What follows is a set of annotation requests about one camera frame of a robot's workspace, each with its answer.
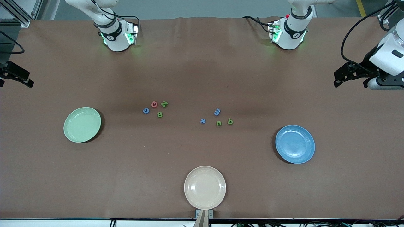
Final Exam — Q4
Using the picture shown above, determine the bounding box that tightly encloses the brown table mat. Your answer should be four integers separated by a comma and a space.
0, 16, 404, 220

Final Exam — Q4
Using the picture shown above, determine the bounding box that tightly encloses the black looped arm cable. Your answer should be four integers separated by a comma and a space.
380, 5, 396, 32

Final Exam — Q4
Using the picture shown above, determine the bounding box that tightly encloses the beige plate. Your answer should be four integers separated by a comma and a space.
184, 166, 226, 210

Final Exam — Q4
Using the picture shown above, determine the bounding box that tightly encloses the beige camera support pole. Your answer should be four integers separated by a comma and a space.
193, 211, 210, 227

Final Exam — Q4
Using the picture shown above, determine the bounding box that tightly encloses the grey base connector panel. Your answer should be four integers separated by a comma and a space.
124, 21, 139, 45
268, 20, 282, 43

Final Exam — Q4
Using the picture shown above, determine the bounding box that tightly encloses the green plate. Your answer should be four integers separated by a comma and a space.
63, 107, 102, 143

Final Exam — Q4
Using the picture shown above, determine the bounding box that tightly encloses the grey metal mount bracket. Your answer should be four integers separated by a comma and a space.
195, 209, 214, 219

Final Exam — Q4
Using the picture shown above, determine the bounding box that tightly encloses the white table edge rail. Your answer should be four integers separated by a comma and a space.
0, 218, 404, 227

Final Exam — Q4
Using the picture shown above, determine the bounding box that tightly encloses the black base cable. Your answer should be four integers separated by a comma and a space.
118, 15, 141, 29
242, 16, 272, 33

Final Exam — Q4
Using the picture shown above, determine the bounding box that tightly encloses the blue plate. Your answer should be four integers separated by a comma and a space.
275, 125, 315, 164

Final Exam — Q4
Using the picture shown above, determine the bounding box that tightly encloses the aluminium frame post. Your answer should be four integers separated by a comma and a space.
377, 0, 404, 25
0, 0, 44, 28

